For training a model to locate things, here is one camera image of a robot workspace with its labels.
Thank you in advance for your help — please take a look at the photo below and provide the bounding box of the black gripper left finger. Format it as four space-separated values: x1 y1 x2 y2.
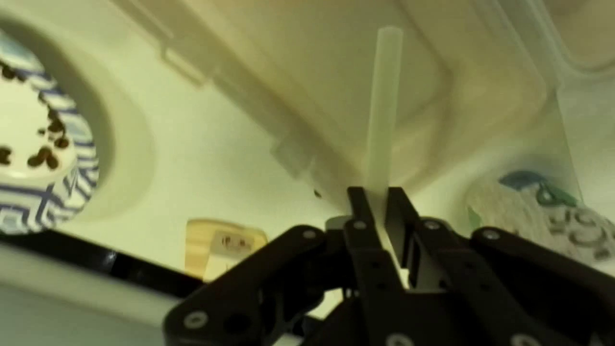
161 185 418 346

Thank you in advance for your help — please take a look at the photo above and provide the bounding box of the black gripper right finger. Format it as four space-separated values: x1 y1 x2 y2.
384 185 615 346

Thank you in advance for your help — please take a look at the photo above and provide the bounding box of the translucent white plastic spoon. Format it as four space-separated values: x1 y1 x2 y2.
362 26 405 241

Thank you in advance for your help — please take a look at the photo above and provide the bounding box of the pale wooden piece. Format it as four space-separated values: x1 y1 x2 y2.
182 218 268 283

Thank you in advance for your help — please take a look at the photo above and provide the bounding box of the white and teal cloth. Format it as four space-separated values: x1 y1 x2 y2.
462 168 615 266

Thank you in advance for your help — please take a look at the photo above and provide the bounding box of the beige clamshell takeout container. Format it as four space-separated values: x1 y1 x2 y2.
111 0 564 214

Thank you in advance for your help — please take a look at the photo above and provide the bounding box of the blue rimmed paper plate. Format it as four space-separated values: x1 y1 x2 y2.
0 29 101 237

